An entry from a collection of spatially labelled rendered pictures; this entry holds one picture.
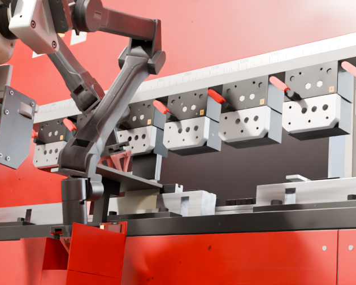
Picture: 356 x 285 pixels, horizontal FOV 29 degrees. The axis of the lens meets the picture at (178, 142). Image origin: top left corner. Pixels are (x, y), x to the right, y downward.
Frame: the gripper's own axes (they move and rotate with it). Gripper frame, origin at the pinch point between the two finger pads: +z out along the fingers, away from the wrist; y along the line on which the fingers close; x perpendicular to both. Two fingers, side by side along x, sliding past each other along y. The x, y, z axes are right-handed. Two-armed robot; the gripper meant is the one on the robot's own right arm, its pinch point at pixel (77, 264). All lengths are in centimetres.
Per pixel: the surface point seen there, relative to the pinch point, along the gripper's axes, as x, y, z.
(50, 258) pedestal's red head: 4.2, -4.6, -1.7
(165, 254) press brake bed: -6.1, 23.0, -0.1
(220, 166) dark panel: 32, 95, -25
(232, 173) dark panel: 26, 94, -22
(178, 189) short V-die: 5.3, 41.8, -16.4
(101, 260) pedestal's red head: -5.2, 2.9, -0.6
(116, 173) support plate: 10.0, 23.0, -21.4
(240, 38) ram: -15, 49, -56
